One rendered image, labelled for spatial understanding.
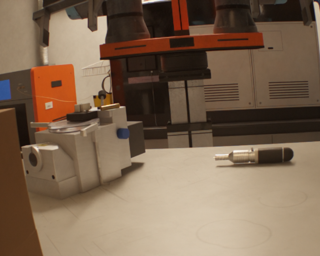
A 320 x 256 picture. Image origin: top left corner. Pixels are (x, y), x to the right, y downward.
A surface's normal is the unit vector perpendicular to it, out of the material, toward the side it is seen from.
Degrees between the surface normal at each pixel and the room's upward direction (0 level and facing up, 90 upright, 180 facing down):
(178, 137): 90
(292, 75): 90
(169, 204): 0
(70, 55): 90
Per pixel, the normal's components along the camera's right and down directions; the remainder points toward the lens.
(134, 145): 0.83, 0.01
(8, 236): 0.99, -0.07
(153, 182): -0.09, -0.98
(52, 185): -0.55, 0.18
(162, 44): -0.09, 0.16
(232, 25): -0.35, -0.13
